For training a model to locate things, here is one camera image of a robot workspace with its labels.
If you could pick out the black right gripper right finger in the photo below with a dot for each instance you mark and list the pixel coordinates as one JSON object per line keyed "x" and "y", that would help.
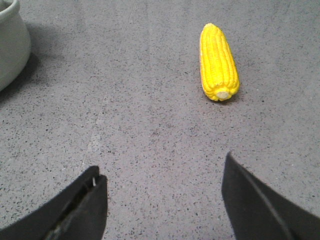
{"x": 257, "y": 212}

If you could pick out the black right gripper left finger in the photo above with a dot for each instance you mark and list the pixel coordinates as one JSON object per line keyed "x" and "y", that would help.
{"x": 79, "y": 212}

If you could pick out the yellow corn cob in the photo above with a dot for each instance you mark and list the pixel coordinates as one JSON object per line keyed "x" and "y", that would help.
{"x": 218, "y": 71}

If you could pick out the pale green electric cooking pot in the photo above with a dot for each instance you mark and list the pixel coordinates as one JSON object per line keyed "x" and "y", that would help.
{"x": 15, "y": 42}

